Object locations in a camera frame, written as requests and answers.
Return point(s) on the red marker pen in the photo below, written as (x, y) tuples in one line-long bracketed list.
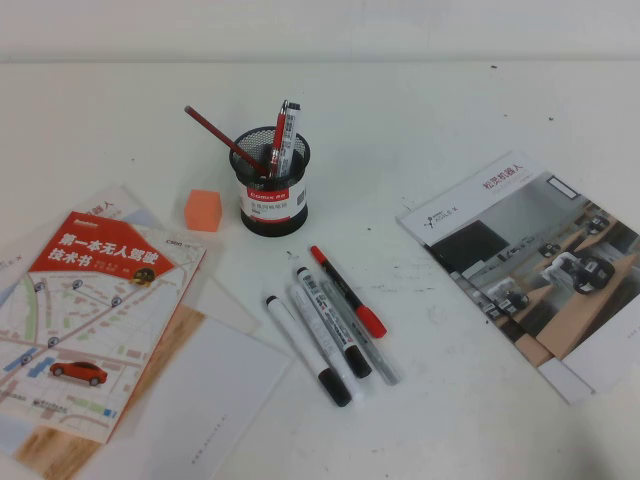
[(371, 318)]

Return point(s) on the black mesh pen holder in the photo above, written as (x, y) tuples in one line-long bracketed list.
[(272, 212)]

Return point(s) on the red ballpoint pen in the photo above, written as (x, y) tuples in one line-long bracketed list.
[(279, 131)]

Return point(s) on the silver grey pen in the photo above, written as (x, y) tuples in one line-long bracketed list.
[(381, 361)]

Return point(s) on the white plastic pen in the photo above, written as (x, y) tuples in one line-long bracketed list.
[(357, 395)]

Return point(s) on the white labelled marker, black cap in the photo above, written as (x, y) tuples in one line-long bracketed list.
[(327, 316)]

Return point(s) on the plain white marker, black cap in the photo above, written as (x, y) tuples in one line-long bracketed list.
[(295, 336)]

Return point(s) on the white labelled marker, grey cap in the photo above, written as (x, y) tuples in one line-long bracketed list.
[(291, 131)]

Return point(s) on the brochure with wood picture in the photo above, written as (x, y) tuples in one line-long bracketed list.
[(226, 306)]

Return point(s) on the orange foam cube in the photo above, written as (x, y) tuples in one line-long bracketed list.
[(202, 213)]

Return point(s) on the red pencil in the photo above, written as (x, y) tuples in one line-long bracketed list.
[(215, 132)]

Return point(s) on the white paper sheet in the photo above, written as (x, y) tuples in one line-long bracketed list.
[(200, 400)]

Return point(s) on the AgileX brochure with lab photo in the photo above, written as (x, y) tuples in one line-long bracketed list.
[(525, 240), (570, 384)]

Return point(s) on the red white map cover book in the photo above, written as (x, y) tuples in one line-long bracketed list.
[(100, 310)]

